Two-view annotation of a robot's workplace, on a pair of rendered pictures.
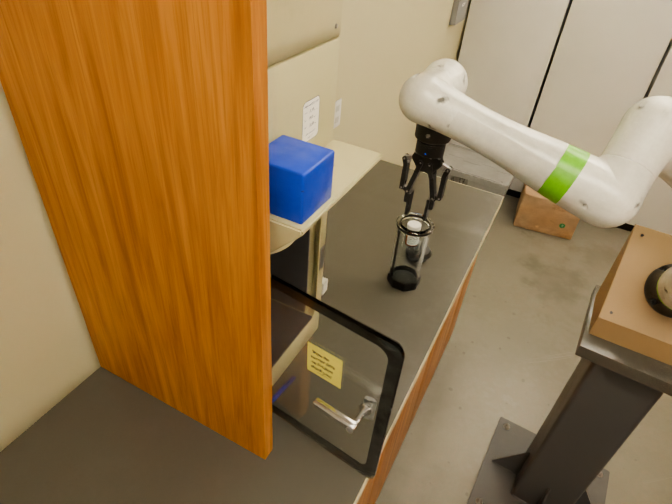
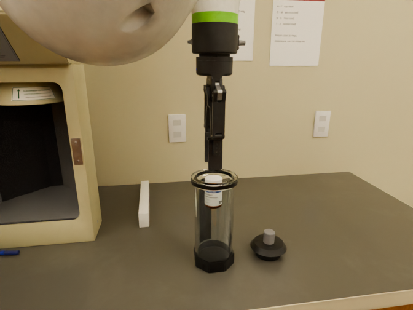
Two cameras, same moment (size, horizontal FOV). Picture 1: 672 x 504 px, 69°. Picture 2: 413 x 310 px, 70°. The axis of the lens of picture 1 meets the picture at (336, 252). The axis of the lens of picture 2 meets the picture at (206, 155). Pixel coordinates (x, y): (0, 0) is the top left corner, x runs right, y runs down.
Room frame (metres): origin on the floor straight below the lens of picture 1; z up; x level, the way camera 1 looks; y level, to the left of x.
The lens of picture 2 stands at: (0.82, -0.74, 1.41)
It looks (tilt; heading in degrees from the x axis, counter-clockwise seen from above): 17 degrees down; 57
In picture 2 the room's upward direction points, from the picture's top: straight up
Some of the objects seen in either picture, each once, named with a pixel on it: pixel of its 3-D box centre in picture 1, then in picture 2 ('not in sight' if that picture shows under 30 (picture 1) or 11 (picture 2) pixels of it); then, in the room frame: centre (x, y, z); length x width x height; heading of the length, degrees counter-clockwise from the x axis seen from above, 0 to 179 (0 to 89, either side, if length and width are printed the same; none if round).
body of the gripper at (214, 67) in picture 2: (428, 155); (214, 79); (1.17, -0.22, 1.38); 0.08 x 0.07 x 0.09; 65
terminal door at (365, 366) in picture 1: (318, 380); not in sight; (0.57, 0.01, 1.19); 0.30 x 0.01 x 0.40; 58
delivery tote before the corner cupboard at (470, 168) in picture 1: (469, 181); not in sight; (3.30, -0.96, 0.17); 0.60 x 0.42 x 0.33; 64
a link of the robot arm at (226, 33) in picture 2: (434, 128); (216, 40); (1.18, -0.22, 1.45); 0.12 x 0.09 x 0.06; 155
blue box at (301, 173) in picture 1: (291, 178); not in sight; (0.69, 0.08, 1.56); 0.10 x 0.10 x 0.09; 66
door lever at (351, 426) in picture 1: (341, 409); not in sight; (0.51, -0.04, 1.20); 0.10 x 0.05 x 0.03; 58
